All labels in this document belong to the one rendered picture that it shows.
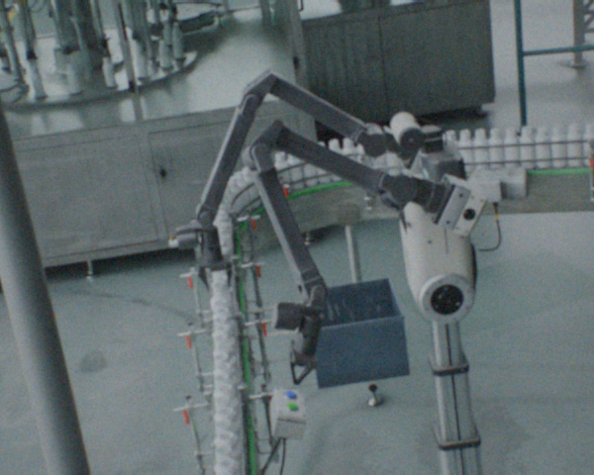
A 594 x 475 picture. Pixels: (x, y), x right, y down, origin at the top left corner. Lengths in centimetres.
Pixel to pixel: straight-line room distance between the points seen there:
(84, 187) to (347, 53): 255
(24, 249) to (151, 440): 473
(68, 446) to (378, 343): 330
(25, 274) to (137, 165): 612
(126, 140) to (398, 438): 253
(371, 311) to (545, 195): 104
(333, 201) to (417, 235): 169
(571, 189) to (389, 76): 391
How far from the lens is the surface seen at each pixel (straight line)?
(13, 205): 59
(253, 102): 345
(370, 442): 503
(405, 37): 858
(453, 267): 339
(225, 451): 294
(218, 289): 368
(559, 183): 488
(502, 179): 476
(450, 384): 362
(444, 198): 313
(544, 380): 537
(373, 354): 394
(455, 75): 871
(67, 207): 683
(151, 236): 686
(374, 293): 418
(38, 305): 61
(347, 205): 500
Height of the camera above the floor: 269
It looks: 22 degrees down
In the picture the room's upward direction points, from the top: 8 degrees counter-clockwise
